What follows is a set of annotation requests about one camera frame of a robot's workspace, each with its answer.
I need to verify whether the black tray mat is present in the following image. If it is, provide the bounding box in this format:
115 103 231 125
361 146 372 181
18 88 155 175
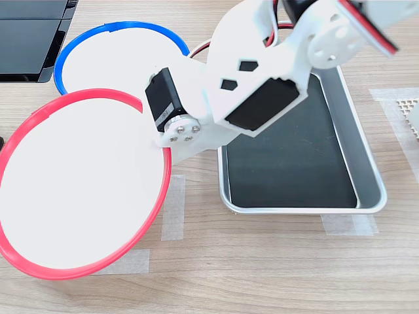
225 73 358 209

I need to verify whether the red black white servo cable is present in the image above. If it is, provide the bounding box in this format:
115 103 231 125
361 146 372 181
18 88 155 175
338 0 400 58
189 41 213 61
261 0 297 48

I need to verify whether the white plate blue rim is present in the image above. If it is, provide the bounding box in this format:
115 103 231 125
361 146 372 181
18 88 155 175
53 21 191 97

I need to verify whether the white plate red rim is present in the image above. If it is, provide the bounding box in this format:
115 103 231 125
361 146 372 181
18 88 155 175
0 88 172 282

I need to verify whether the black glossy box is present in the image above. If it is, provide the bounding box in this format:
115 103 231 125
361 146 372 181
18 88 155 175
0 0 79 83

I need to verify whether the translucent tape strip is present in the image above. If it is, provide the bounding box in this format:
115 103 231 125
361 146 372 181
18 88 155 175
321 213 380 237
161 174 187 242
93 249 151 275

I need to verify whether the steel rectangular tray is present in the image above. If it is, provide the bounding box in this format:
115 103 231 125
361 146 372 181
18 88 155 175
216 63 388 216

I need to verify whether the pale perforated base plate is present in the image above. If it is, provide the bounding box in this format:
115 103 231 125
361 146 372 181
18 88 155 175
397 97 419 142

